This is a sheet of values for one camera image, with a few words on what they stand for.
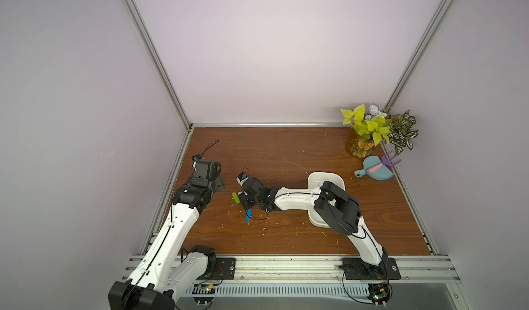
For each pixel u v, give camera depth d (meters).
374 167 1.00
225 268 0.73
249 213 0.87
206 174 0.58
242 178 0.83
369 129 0.87
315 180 0.94
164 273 0.40
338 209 0.53
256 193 0.71
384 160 1.05
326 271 0.73
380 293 0.70
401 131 0.86
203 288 0.72
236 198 0.90
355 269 0.72
